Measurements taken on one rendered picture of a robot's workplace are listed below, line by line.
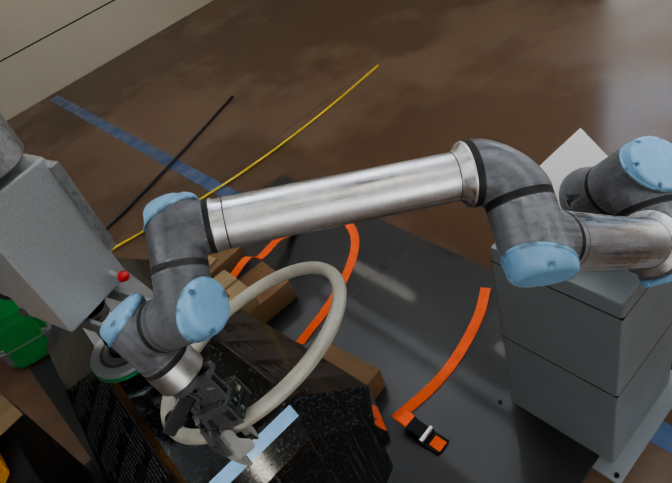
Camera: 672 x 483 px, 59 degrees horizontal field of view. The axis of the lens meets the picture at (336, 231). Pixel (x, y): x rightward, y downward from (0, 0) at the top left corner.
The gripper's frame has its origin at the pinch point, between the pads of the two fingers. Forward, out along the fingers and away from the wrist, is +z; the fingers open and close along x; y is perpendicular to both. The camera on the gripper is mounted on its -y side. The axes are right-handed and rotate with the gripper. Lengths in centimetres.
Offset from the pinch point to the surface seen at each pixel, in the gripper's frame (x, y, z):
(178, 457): 26, -43, 17
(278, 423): 33.6, -19.0, 25.8
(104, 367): 53, -66, -3
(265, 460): 26.2, -24.1, 29.0
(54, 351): 83, -110, -4
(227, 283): 153, -82, 37
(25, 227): 42, -38, -51
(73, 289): 45, -45, -31
